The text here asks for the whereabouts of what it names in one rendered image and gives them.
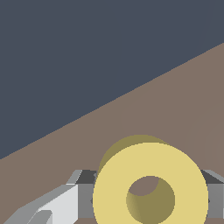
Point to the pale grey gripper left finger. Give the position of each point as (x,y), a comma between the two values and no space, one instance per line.
(65,204)

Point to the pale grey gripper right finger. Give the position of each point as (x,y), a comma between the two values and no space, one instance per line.
(215,195)

